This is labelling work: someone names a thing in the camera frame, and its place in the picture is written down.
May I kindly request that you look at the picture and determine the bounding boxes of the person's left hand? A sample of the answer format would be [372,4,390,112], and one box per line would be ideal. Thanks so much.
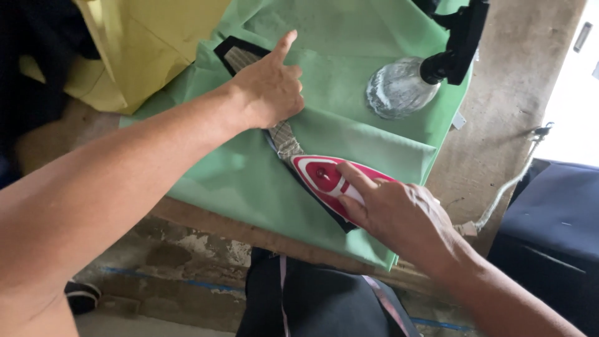
[229,30,305,130]

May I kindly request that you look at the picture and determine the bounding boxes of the person's right hand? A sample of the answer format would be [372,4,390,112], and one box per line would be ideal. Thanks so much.
[336,161,470,280]

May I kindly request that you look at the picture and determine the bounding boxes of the black fabric piece with interfacing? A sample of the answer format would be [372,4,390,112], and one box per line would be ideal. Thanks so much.
[214,36,359,234]

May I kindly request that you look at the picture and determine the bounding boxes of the red and white clothes iron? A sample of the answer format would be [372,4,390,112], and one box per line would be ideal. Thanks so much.
[290,154,399,230]

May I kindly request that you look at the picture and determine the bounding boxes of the green cloth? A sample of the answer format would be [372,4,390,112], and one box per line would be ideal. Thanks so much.
[119,0,474,272]

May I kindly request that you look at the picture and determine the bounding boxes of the person's black trousers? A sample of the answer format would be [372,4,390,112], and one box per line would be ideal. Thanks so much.
[236,247,422,337]

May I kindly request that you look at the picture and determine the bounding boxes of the yellow cloth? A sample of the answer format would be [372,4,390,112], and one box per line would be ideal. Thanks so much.
[19,0,233,116]

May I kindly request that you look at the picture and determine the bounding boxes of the clear spray bottle black trigger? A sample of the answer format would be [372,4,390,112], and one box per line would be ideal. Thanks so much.
[365,0,490,120]

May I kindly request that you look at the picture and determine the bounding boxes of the pink measuring tape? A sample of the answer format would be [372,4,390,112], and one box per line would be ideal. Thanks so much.
[279,255,411,337]

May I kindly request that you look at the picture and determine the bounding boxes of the dark cloth heap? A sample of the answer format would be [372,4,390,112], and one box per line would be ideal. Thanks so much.
[0,0,102,189]

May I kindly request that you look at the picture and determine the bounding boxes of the person's black shoe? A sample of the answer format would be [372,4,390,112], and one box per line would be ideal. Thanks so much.
[65,280,103,315]

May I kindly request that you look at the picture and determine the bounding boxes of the white braided iron cord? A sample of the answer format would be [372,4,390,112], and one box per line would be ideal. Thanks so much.
[453,123,556,237]

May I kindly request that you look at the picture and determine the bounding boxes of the metal door handle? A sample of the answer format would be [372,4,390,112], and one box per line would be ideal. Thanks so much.
[573,22,594,53]

